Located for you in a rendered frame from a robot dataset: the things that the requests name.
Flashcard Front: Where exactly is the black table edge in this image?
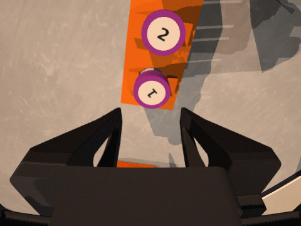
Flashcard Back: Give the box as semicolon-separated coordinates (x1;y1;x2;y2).
260;170;301;198

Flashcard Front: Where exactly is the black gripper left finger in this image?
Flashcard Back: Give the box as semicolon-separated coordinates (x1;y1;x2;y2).
21;107;122;167

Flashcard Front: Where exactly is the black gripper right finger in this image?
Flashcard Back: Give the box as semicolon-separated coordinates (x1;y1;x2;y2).
180;107;281;196

